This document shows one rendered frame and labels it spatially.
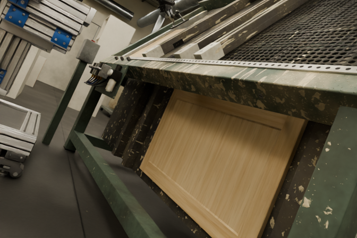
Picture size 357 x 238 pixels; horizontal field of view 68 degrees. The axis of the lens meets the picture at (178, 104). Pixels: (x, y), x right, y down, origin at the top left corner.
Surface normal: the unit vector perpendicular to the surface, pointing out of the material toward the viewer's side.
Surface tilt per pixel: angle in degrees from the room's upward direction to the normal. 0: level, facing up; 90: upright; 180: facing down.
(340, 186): 90
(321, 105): 145
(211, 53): 90
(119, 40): 90
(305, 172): 90
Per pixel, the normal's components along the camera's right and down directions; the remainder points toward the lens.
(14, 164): 0.44, 0.13
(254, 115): -0.76, -0.37
